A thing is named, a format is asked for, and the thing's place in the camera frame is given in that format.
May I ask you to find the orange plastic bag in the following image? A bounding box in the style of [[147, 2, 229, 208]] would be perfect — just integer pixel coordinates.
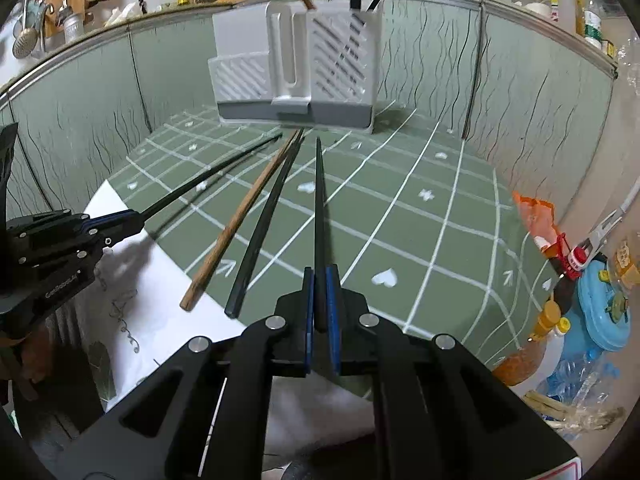
[[512, 192, 561, 258]]

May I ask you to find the yellow lid plastic jar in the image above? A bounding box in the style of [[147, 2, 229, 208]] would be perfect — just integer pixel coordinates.
[[613, 231, 640, 290]]

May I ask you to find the white squeeze bottle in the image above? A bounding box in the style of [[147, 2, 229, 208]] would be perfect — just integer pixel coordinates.
[[558, 0, 576, 34]]

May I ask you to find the person left hand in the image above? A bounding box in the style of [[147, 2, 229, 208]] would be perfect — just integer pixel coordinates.
[[1, 325, 53, 401]]

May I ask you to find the dark soy sauce bottle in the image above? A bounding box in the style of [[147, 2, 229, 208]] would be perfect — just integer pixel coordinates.
[[544, 233, 589, 314]]

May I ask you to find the white pipe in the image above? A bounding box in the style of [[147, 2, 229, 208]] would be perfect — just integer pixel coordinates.
[[590, 179, 640, 244]]

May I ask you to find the green label bottle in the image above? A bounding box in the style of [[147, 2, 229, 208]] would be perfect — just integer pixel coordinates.
[[582, 0, 602, 49]]

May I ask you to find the white utensil holder caddy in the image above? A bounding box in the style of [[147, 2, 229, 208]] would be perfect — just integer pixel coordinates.
[[208, 0, 382, 130]]

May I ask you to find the green checkered tablecloth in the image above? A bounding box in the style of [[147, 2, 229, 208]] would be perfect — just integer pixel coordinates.
[[81, 102, 559, 411]]

